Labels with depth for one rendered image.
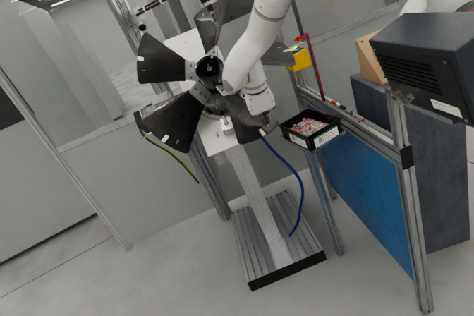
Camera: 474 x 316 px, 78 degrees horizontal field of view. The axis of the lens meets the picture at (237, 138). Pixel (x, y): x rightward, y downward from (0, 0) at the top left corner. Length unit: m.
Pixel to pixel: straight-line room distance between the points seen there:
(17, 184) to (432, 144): 3.23
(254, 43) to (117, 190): 1.77
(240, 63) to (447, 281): 1.37
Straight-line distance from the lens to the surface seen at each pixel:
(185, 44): 1.67
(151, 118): 1.23
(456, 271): 1.80
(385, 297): 1.71
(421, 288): 1.52
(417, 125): 1.37
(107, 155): 2.25
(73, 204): 3.43
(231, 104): 1.19
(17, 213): 3.55
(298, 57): 1.61
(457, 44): 0.65
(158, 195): 2.37
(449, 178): 1.60
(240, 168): 1.57
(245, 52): 0.88
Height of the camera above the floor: 1.44
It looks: 24 degrees down
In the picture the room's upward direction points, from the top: 23 degrees counter-clockwise
